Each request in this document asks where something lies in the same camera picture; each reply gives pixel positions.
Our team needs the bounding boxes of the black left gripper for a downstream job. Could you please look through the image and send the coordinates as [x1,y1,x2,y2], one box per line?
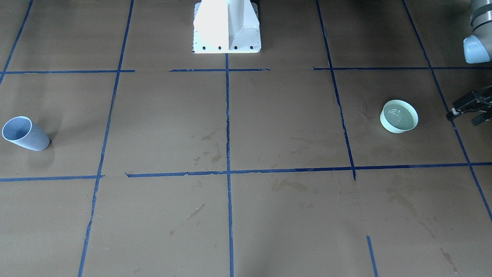
[446,85,492,126]

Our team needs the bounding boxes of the mint green bowl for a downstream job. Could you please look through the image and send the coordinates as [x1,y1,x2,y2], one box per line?
[380,100,419,133]

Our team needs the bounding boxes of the light blue plastic cup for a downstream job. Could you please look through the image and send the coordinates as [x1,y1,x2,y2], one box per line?
[2,116,50,151]

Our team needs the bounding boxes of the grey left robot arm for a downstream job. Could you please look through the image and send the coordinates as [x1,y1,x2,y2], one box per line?
[446,0,492,126]

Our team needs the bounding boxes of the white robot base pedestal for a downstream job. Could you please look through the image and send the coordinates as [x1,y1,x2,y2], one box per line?
[192,0,262,54]

